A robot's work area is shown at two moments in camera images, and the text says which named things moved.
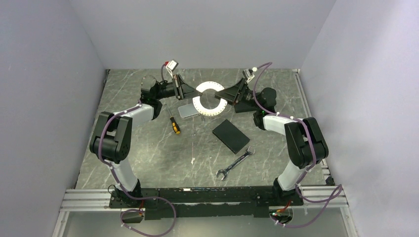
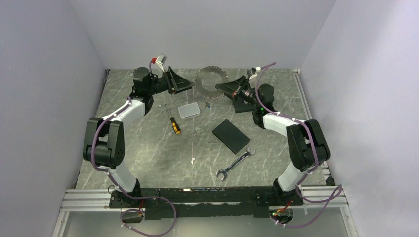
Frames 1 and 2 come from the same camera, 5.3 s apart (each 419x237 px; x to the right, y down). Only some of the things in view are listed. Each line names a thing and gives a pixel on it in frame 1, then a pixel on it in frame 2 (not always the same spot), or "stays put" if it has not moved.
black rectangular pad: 231,136 stays put
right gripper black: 230,94 stays put
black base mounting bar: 168,202 stays put
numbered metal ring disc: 209,85 → 206,79
